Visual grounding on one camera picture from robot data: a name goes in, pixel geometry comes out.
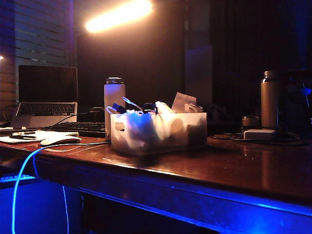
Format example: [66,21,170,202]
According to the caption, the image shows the liquid glue bottle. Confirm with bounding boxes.
[155,100,185,140]

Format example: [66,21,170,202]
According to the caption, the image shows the translucent plastic storage box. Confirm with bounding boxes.
[110,112,208,156]

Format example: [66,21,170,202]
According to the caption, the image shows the blue plug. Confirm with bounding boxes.
[112,103,127,115]

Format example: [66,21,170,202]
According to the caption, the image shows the white water bottle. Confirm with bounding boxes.
[104,77,127,141]

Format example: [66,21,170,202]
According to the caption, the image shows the dark round object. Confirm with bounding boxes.
[89,106,106,122]

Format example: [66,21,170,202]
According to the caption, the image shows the black keyboard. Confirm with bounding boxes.
[41,121,107,137]

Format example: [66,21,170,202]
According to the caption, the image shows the small metal cup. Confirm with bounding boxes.
[241,115,261,127]

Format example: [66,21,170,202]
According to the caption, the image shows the white computer mouse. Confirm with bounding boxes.
[40,136,82,146]

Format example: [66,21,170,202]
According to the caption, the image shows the white power adapter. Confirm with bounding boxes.
[243,129,277,141]

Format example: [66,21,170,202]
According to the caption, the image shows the bright tube light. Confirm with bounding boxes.
[85,0,153,34]

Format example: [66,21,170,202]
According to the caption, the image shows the white paper sheets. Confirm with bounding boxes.
[0,130,80,144]

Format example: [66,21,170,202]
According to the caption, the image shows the brown metal thermos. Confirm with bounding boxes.
[260,70,281,129]

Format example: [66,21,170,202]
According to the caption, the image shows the silver laptop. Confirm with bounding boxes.
[11,65,78,129]

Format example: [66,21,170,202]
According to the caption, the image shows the slatted window blind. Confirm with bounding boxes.
[0,0,74,108]

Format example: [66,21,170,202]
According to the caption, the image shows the backlit keyboard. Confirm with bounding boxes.
[0,172,37,183]

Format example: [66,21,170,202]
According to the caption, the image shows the black looped cable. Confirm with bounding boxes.
[142,102,159,115]

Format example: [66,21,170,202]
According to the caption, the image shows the white tangled cable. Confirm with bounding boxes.
[106,97,156,118]

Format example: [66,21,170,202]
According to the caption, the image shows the black laptop cable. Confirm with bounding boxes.
[52,112,93,126]

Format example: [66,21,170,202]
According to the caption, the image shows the thin white cable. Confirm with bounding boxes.
[33,156,70,234]

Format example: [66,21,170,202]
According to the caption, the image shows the thick white cable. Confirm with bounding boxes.
[11,140,112,234]

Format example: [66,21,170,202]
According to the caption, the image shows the black thin cable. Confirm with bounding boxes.
[2,104,18,122]

